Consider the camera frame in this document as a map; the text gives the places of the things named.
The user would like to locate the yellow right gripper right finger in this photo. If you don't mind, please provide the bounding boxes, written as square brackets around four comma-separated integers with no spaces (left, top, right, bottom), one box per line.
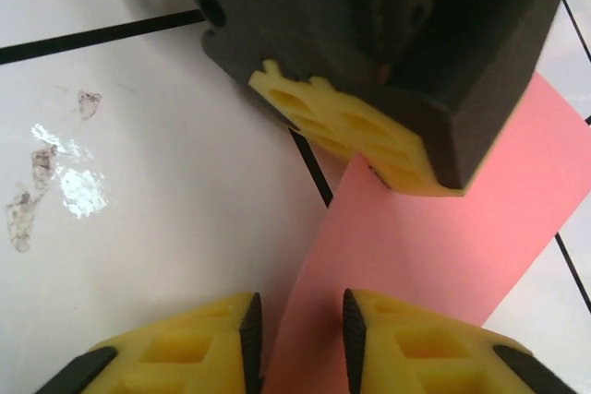
[341,287,574,394]

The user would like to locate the pink paper sheet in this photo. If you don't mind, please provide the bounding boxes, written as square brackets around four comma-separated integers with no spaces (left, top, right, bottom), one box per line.
[265,71,591,394]

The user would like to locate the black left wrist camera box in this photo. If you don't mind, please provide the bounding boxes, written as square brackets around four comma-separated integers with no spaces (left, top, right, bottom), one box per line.
[258,0,584,192]

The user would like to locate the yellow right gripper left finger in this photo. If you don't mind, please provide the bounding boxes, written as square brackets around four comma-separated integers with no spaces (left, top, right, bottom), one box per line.
[39,291,265,394]

